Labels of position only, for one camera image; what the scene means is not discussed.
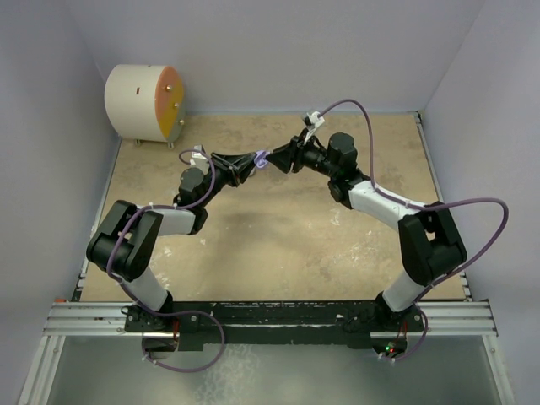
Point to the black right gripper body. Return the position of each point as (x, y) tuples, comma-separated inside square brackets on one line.
[(310, 155)]

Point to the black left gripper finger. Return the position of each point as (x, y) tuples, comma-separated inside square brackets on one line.
[(234, 159), (242, 168)]

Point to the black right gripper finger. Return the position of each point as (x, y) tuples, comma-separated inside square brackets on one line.
[(290, 148), (282, 160)]

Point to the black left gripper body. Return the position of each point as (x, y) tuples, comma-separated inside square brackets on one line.
[(218, 184)]

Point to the purple earbud charging case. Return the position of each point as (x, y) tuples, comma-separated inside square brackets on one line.
[(261, 159)]

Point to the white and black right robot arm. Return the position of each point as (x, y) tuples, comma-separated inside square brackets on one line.
[(430, 244)]

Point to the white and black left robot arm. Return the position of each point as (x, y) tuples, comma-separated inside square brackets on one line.
[(124, 242)]

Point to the white cylinder with orange face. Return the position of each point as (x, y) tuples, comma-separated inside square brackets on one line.
[(146, 102)]

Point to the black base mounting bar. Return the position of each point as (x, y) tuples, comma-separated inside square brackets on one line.
[(355, 324)]

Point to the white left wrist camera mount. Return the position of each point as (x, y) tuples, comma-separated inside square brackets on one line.
[(198, 158)]

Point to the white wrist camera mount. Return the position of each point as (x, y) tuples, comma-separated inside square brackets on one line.
[(198, 158), (312, 120)]

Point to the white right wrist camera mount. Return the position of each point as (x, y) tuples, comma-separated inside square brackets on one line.
[(312, 120)]

